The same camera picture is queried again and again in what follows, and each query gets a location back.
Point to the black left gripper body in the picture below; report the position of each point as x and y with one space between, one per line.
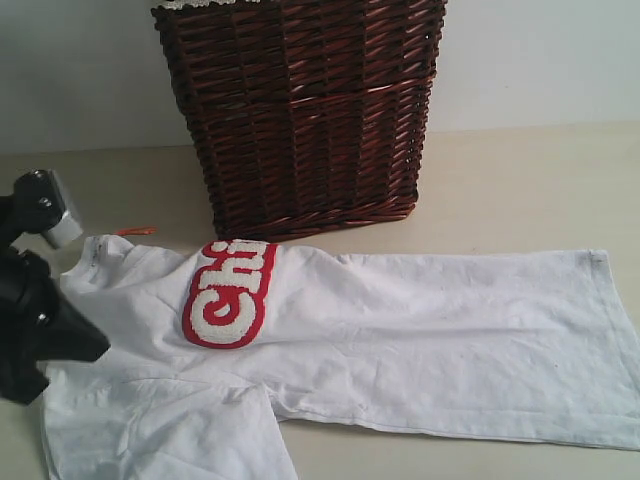
30 303

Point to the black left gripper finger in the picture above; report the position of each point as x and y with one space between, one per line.
69 335
22 382

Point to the white t-shirt red lettering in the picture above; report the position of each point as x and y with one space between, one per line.
209 352

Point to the dark red wicker basket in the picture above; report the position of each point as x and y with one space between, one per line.
309 116

